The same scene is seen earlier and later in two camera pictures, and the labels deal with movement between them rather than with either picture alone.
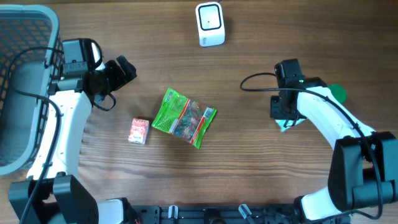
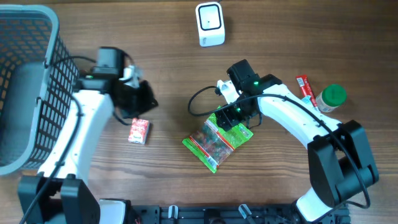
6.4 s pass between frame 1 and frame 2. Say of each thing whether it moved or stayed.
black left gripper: moved
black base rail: stayed
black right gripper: moved
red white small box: stayed
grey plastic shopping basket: stayed
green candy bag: moved
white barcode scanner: stayed
